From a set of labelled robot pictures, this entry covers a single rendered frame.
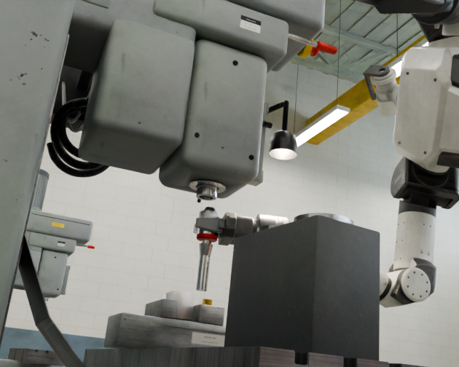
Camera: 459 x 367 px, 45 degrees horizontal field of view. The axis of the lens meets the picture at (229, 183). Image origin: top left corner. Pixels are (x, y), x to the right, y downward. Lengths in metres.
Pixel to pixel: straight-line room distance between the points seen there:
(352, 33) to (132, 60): 8.20
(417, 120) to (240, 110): 0.39
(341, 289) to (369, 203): 9.12
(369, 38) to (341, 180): 2.39
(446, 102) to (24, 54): 0.84
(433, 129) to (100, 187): 7.02
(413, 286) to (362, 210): 8.44
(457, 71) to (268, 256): 0.63
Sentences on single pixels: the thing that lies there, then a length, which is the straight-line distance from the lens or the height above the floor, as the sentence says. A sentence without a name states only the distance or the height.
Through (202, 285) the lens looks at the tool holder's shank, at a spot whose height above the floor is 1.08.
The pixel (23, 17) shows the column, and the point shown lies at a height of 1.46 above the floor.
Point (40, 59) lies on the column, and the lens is 1.04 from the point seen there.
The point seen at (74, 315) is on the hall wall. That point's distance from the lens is 7.72.
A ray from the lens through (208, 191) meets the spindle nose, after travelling 1.24.
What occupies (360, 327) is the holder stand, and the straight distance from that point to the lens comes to 0.79.
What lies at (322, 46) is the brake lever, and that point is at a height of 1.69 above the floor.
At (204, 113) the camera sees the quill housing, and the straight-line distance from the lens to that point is 1.22.
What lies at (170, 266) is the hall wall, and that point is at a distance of 8.05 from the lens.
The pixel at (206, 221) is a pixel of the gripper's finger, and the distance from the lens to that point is 1.22.
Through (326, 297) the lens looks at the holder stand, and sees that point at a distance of 0.76.
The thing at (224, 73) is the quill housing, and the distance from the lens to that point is 1.28.
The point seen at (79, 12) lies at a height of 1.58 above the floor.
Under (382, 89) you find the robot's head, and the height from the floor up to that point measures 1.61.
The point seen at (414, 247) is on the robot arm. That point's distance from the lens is 1.39.
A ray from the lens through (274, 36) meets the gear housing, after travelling 1.36.
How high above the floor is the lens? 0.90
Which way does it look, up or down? 19 degrees up
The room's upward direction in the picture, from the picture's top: 6 degrees clockwise
